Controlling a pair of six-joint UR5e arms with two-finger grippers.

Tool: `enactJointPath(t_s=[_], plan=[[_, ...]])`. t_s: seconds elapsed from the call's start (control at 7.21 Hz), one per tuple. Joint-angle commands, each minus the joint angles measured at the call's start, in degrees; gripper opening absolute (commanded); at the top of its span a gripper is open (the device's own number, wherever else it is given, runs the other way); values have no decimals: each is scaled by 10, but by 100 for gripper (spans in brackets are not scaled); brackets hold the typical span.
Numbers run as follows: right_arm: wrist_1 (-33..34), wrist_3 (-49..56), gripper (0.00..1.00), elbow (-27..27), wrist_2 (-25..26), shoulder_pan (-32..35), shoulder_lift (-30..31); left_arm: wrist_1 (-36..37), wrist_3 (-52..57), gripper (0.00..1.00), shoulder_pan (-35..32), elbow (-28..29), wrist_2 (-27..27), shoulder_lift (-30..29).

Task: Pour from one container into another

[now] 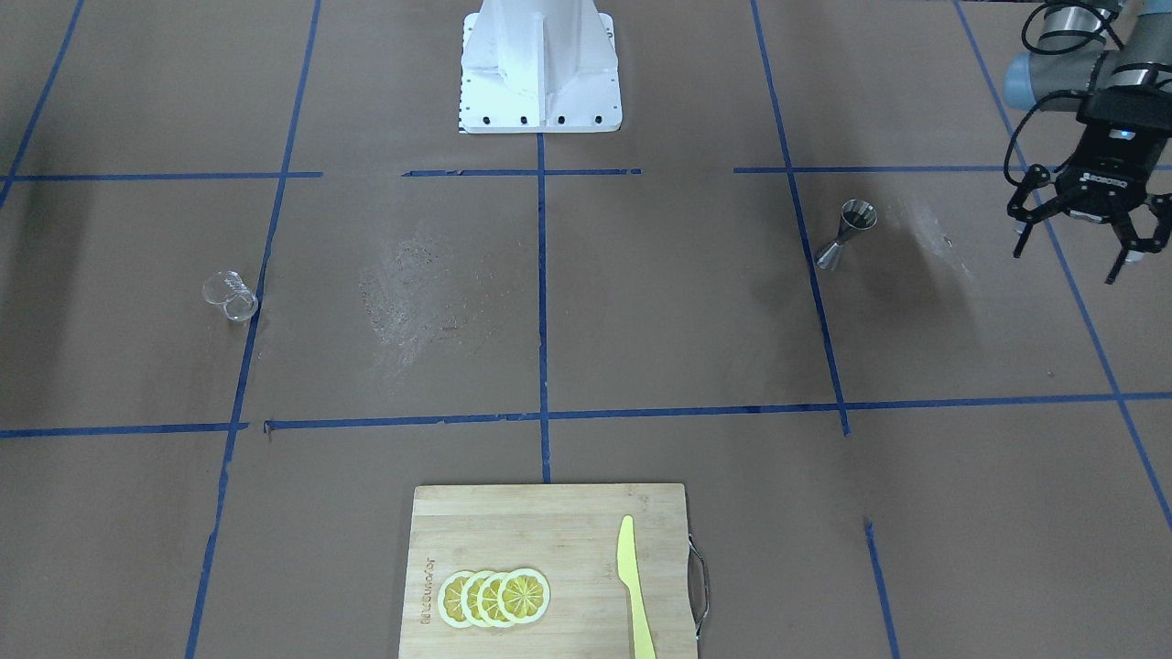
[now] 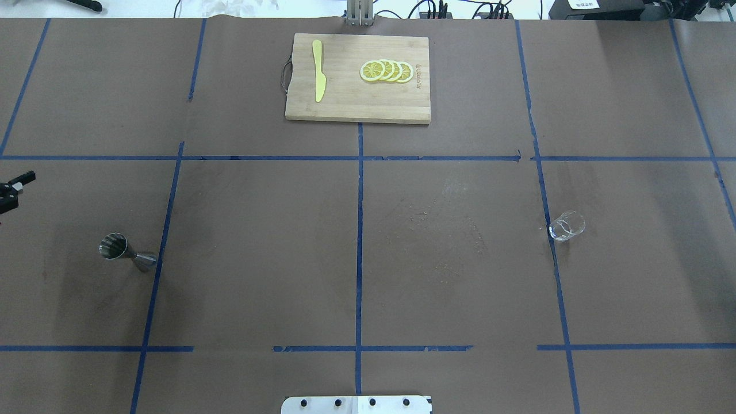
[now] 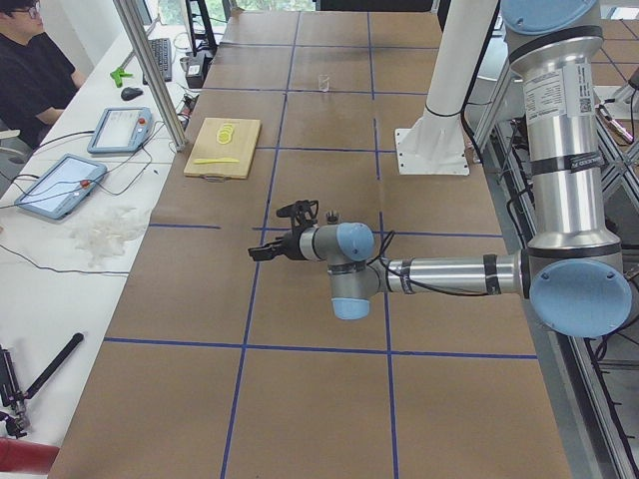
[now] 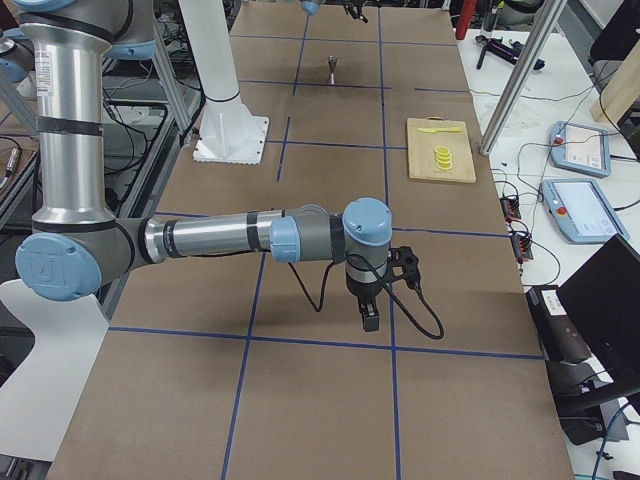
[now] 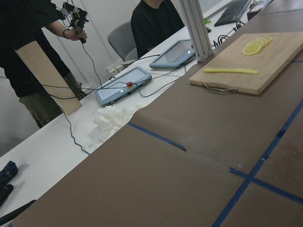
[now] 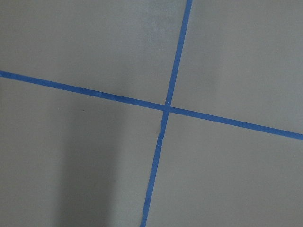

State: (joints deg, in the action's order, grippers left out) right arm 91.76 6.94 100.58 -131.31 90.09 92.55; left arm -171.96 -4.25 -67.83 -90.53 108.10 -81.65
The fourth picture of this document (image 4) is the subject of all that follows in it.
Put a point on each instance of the yellow plastic knife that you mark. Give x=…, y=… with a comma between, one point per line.
x=434, y=130

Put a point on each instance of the far teach pendant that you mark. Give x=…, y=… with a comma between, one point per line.
x=579, y=148

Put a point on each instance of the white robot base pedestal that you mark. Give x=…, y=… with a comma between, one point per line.
x=228, y=131

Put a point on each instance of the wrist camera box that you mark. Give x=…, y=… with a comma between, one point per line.
x=403, y=264

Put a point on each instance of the red cylinder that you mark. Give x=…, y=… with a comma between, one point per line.
x=464, y=20

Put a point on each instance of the steel jigger shaker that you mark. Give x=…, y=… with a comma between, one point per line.
x=332, y=64

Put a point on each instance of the black monitor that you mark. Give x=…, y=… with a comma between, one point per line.
x=602, y=300

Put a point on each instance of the bamboo cutting board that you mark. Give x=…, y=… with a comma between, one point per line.
x=422, y=157

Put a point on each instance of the near teach pendant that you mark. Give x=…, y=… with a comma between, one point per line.
x=581, y=211

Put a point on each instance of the teach pendant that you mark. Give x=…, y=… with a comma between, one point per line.
x=579, y=148
x=581, y=211

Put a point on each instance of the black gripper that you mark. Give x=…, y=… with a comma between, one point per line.
x=354, y=11
x=362, y=290

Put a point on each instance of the aluminium frame post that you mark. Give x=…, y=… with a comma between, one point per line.
x=534, y=44

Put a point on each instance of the black computer box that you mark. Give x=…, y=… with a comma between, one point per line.
x=569, y=374

